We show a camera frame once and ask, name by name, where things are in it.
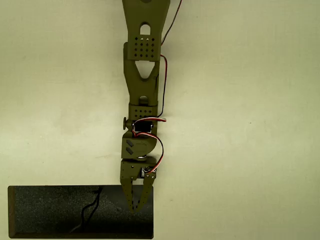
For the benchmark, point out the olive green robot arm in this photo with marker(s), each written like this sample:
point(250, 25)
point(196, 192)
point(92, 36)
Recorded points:
point(142, 82)

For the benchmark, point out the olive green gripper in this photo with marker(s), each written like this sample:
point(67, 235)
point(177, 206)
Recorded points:
point(129, 172)

